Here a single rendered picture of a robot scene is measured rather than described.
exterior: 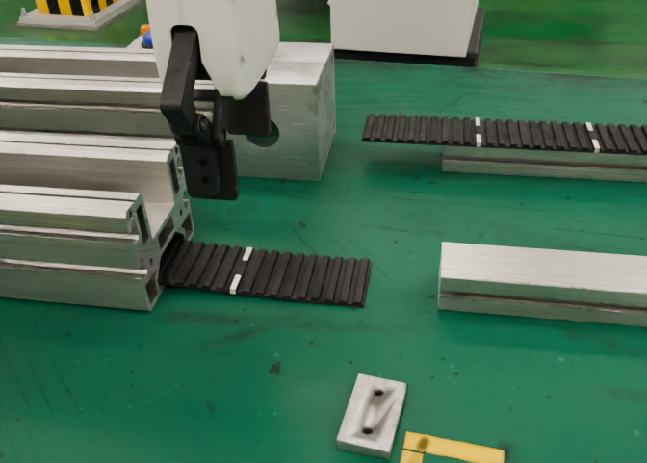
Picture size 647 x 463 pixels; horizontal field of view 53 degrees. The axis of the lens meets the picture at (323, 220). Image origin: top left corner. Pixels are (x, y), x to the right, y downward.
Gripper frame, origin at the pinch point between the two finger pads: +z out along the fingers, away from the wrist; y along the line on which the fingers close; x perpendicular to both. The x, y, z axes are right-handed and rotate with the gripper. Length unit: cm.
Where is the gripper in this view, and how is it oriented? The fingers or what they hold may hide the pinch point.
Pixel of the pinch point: (231, 146)
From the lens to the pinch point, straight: 43.9
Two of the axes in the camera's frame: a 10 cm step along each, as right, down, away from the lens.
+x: -9.9, -0.7, 1.5
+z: 0.3, 8.2, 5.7
